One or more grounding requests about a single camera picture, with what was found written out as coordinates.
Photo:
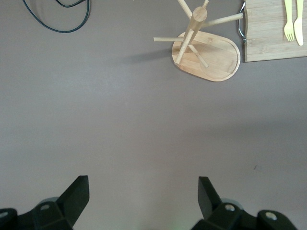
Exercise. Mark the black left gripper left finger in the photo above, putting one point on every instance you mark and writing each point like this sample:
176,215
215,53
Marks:
55,215

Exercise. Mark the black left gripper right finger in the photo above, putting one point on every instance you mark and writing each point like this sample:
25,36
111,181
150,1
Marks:
220,215

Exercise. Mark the brown table cover mat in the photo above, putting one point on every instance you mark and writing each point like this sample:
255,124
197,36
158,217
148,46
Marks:
144,119

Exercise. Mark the wooden mug tree stand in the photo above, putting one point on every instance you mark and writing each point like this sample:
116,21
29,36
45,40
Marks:
216,62

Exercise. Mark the bamboo cutting board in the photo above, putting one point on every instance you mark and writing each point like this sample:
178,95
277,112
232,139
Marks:
263,36

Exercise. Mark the yellow plastic fork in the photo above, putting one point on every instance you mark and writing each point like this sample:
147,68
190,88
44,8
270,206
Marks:
289,30

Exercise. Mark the yellow plastic knife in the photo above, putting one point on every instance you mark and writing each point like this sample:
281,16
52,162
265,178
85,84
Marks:
299,28

